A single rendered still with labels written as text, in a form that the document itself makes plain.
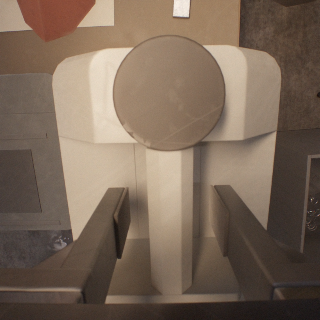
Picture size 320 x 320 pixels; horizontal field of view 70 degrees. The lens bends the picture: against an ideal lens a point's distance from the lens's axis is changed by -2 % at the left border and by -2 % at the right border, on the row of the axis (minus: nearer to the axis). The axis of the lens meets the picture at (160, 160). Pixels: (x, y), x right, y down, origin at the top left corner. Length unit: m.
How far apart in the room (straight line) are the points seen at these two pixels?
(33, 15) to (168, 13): 0.18
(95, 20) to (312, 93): 1.32
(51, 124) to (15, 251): 1.61
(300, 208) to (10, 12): 0.95
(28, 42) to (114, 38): 0.12
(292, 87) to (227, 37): 1.13
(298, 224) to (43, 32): 0.95
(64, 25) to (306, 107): 1.34
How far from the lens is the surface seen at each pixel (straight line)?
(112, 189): 0.15
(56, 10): 0.37
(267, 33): 1.44
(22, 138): 0.32
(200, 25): 0.36
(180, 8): 0.36
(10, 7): 0.42
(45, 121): 0.31
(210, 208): 0.16
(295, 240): 1.06
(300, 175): 0.95
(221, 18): 0.37
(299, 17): 1.53
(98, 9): 0.37
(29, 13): 0.39
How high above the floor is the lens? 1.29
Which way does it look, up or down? 75 degrees down
